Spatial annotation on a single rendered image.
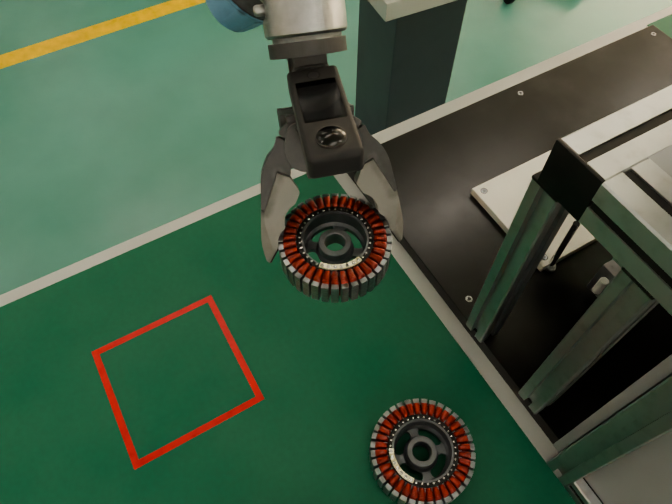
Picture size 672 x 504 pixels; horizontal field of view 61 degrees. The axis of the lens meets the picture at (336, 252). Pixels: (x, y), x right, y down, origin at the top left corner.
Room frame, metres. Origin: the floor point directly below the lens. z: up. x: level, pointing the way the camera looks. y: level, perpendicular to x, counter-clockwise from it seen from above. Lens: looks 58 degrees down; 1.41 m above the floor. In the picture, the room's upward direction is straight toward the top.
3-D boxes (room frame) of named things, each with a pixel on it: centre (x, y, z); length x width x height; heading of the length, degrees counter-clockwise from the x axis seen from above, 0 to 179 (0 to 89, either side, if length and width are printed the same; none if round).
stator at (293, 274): (0.31, 0.00, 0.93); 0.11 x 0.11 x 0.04
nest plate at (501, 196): (0.47, -0.29, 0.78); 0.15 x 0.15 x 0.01; 30
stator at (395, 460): (0.14, -0.09, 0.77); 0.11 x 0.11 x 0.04
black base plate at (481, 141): (0.52, -0.41, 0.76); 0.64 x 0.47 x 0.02; 120
